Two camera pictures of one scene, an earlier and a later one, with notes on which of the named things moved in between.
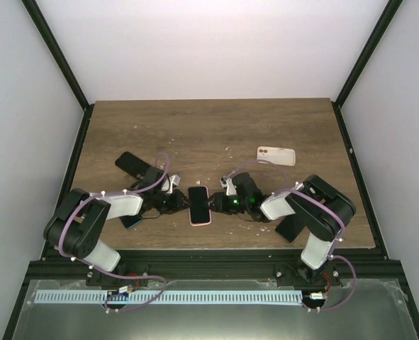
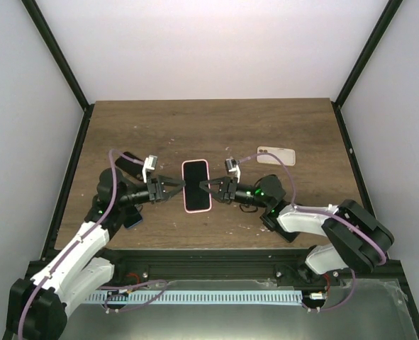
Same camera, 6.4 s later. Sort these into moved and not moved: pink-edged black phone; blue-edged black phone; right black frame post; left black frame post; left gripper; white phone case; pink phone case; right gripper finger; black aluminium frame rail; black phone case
Moved: right gripper finger; pink-edged black phone; pink phone case; left gripper
Not moved: black phone case; black aluminium frame rail; blue-edged black phone; left black frame post; white phone case; right black frame post
